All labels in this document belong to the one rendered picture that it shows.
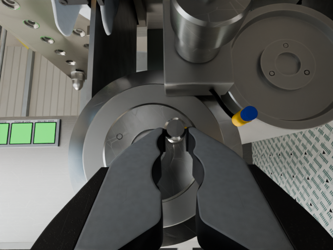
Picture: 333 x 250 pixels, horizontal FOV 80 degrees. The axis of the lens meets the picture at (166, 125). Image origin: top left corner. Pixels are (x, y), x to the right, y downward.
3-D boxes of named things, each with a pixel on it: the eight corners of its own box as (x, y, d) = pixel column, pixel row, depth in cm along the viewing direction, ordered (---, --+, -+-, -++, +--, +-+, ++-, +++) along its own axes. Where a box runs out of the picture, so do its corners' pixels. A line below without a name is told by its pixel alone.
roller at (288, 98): (347, 0, 18) (372, 129, 16) (245, 92, 44) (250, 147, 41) (216, 4, 19) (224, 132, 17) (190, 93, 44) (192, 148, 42)
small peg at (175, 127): (188, 138, 12) (165, 141, 12) (185, 142, 15) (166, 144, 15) (185, 115, 12) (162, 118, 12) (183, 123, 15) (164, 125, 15)
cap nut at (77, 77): (82, 70, 51) (81, 87, 50) (87, 76, 54) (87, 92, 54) (68, 71, 51) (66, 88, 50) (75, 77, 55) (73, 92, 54)
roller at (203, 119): (225, 85, 17) (227, 232, 15) (192, 130, 42) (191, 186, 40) (89, 81, 17) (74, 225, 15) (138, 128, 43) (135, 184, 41)
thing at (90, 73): (99, -66, 22) (91, 100, 18) (136, 50, 45) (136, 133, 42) (94, -66, 22) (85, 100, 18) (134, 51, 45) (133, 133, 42)
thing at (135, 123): (83, 140, 15) (162, 83, 16) (92, 142, 17) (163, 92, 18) (139, 226, 14) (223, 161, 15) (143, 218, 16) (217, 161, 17)
